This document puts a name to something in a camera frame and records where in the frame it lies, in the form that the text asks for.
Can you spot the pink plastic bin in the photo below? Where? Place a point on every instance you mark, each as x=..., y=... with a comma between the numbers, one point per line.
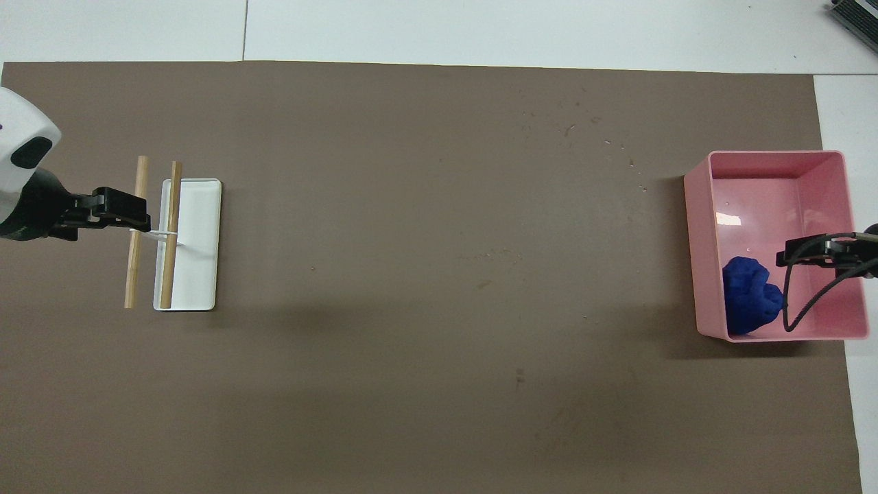
x=754, y=206

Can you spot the wooden rod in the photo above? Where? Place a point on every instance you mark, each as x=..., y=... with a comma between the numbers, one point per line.
x=170, y=206
x=134, y=274

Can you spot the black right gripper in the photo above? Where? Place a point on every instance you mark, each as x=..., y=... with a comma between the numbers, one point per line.
x=854, y=252

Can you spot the brown table mat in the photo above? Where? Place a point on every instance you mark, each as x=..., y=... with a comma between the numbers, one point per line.
x=411, y=206

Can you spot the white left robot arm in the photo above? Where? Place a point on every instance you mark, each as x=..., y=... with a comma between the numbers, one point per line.
x=20, y=123

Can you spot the blue towel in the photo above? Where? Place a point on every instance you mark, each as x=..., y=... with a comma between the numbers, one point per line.
x=748, y=295

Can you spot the white rack base tray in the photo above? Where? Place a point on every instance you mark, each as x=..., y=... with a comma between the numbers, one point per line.
x=199, y=274

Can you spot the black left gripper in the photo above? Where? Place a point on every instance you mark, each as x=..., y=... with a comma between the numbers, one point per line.
x=41, y=206

